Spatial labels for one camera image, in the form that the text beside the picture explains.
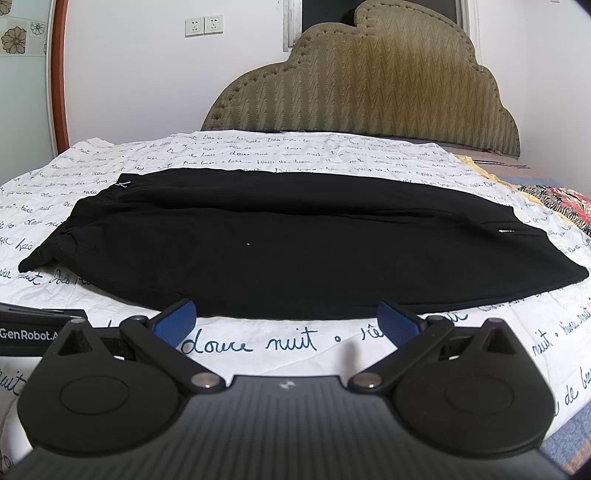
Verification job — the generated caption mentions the black pants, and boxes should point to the black pants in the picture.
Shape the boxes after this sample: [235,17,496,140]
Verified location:
[19,168,588,320]

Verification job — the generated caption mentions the yellow orange cloth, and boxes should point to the yellow orange cloth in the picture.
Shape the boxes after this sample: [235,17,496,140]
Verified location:
[455,152,576,226]

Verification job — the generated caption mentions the floral glass door panel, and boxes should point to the floral glass door panel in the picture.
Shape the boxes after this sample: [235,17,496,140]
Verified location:
[0,0,55,183]

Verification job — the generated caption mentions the floral patterned blanket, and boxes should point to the floral patterned blanket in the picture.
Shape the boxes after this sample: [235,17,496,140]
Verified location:
[519,185,591,236]

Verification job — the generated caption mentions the olive upholstered headboard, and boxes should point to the olive upholstered headboard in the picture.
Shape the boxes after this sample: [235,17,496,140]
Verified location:
[202,1,521,157]

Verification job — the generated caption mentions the dark window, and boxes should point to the dark window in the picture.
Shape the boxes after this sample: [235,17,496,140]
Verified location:
[300,0,463,33]

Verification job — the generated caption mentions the white double wall socket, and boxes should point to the white double wall socket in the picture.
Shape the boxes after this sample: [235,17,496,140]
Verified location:
[184,15,224,37]

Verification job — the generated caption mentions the wooden door frame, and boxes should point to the wooden door frame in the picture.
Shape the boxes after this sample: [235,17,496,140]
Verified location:
[47,0,69,154]

